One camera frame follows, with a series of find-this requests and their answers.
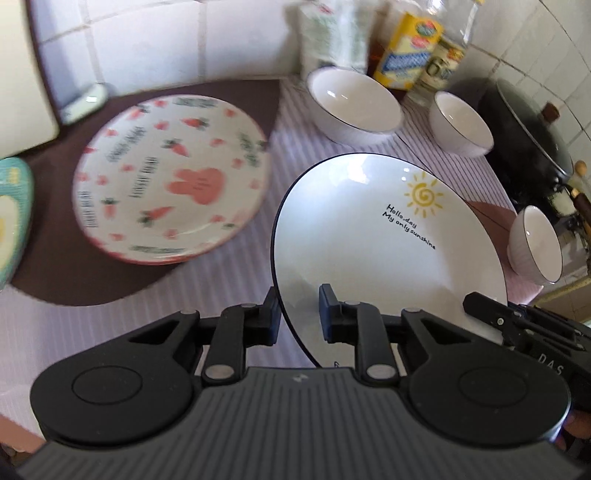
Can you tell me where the black wok with lid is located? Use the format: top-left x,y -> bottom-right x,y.
478,76 -> 576,209

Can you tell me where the brown sauce bottle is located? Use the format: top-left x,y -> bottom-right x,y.
367,39 -> 385,77

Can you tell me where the oil bottle with yellow label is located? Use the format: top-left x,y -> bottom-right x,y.
372,0 -> 446,90

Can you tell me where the dark wooden wok handle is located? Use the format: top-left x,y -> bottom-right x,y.
570,185 -> 591,219

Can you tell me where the white plate with sun print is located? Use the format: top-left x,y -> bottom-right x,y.
270,152 -> 511,370

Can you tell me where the white plastic packet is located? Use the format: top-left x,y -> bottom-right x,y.
298,0 -> 376,83

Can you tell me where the clear bottle with yellow cap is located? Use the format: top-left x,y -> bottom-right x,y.
406,0 -> 477,105

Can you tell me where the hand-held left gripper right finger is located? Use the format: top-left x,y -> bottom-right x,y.
320,284 -> 467,387

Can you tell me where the teal plate with egg print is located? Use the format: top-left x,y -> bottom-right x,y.
0,157 -> 35,291

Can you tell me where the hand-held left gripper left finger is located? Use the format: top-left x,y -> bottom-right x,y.
128,286 -> 280,385

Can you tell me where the dark brown mat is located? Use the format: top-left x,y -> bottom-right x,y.
9,78 -> 282,306

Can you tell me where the cream cutting board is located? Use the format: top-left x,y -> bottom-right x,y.
0,0 -> 61,158

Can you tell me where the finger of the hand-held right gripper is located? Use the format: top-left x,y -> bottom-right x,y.
463,292 -> 532,344

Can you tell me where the white ribbed bowl dark rim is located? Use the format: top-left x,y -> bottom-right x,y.
428,90 -> 495,158
507,205 -> 564,285
306,66 -> 406,145

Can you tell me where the pink striped tablecloth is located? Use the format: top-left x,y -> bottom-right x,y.
0,76 -> 546,428

